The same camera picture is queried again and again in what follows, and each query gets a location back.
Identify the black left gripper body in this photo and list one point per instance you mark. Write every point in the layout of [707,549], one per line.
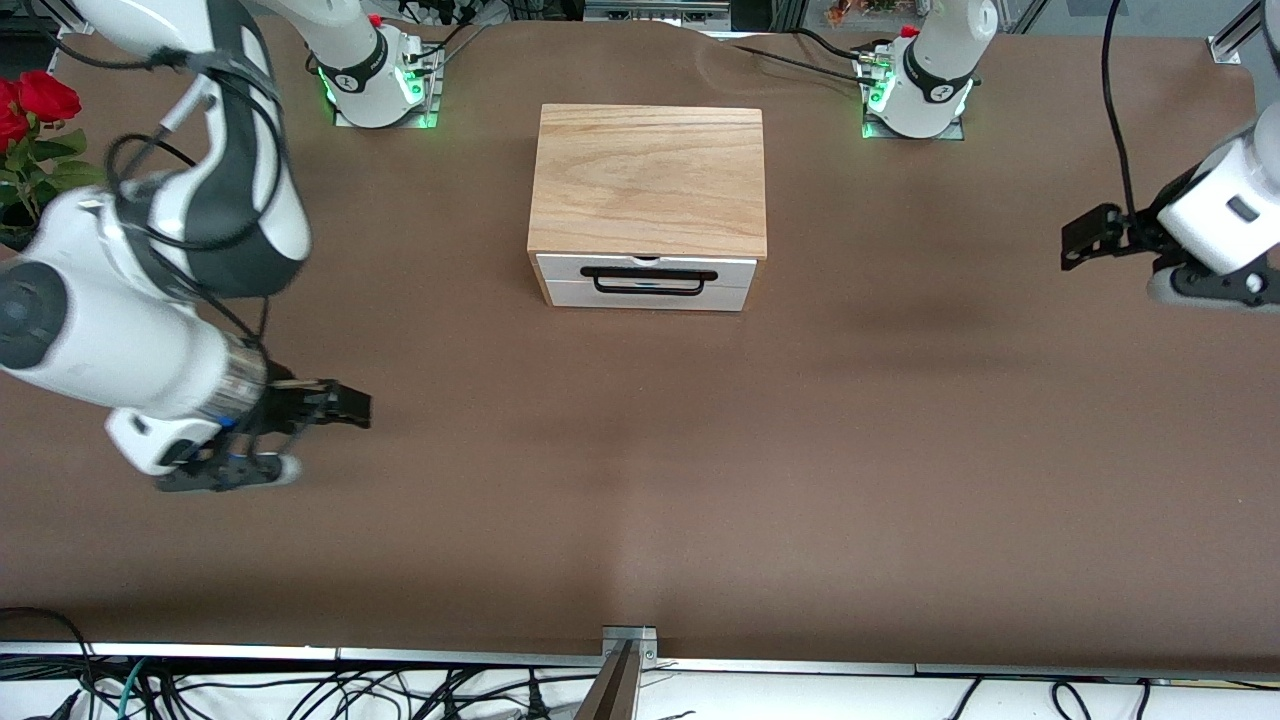
[1146,223]

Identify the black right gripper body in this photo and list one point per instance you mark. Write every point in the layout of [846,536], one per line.
[291,404]

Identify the white-fronted wooden drawer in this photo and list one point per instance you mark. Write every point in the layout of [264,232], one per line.
[555,270]

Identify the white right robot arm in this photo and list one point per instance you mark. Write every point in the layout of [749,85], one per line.
[140,340]

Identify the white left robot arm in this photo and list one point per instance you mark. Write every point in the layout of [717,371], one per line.
[935,75]

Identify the light wooden drawer cabinet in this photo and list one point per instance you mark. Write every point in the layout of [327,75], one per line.
[648,180]

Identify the brown table cover sheet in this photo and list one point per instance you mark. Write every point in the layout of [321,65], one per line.
[640,500]

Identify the red rose plant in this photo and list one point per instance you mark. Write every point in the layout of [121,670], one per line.
[40,130]

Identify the grey power strip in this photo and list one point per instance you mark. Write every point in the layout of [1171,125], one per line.
[655,10]

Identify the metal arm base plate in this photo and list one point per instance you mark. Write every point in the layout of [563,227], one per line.
[950,132]
[430,100]

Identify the aluminium frame profile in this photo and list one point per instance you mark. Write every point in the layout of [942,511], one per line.
[1235,40]
[60,15]

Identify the metal table clamp bracket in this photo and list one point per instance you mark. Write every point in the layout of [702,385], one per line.
[625,670]

